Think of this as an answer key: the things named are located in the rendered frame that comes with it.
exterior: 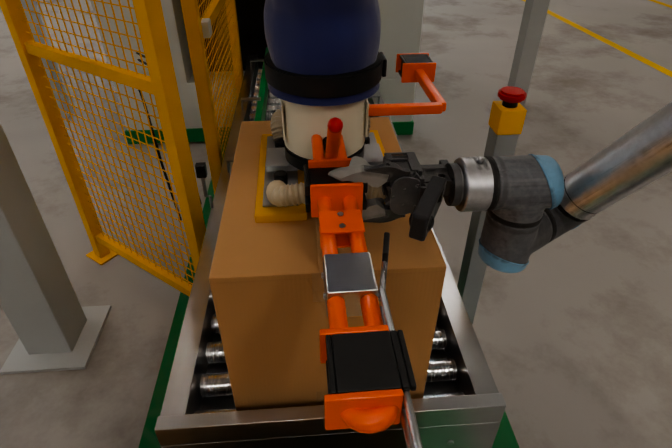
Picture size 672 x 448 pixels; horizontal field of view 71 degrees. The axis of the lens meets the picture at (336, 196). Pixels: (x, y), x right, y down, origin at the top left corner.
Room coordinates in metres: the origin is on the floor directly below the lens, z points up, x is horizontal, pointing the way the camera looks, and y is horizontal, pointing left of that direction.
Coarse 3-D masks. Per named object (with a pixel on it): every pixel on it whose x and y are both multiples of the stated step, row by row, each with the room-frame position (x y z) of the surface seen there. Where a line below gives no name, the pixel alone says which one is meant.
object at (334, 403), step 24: (336, 336) 0.32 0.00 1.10; (360, 336) 0.32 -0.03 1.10; (384, 336) 0.32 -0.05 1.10; (336, 360) 0.29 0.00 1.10; (360, 360) 0.29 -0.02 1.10; (384, 360) 0.29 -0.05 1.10; (336, 384) 0.27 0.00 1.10; (360, 384) 0.27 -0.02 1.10; (384, 384) 0.27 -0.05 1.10; (336, 408) 0.25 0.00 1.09
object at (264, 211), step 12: (264, 144) 0.99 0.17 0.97; (276, 144) 0.94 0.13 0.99; (264, 156) 0.94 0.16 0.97; (264, 168) 0.88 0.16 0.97; (264, 180) 0.83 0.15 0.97; (288, 180) 0.83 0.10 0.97; (300, 180) 0.83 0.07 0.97; (264, 192) 0.78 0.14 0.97; (264, 204) 0.74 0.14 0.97; (264, 216) 0.71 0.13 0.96; (276, 216) 0.71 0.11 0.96; (288, 216) 0.72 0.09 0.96; (300, 216) 0.72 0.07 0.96
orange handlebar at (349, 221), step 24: (432, 96) 1.00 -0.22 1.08; (312, 144) 0.78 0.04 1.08; (336, 216) 0.54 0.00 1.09; (360, 216) 0.54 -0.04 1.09; (336, 240) 0.52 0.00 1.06; (360, 240) 0.49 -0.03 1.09; (336, 312) 0.37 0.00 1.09; (360, 408) 0.25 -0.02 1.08; (384, 408) 0.25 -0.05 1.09; (360, 432) 0.24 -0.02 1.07
